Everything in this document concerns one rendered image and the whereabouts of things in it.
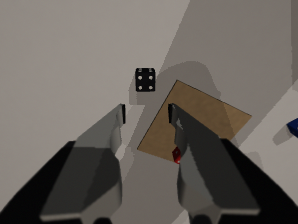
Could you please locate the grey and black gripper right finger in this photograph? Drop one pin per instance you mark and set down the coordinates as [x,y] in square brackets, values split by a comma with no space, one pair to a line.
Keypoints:
[216,179]

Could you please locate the black die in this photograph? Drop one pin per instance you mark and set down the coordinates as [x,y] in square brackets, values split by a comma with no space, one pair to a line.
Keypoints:
[145,79]

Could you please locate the red die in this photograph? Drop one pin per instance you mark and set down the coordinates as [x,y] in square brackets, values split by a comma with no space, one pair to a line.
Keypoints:
[176,155]

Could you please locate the blue die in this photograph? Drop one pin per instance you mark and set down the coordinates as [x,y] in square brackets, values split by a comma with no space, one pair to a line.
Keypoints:
[293,127]

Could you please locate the tan flat mat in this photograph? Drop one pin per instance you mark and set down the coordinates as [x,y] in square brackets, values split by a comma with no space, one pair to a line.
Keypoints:
[221,118]

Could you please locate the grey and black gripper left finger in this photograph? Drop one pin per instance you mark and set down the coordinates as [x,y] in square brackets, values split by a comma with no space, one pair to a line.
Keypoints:
[80,183]

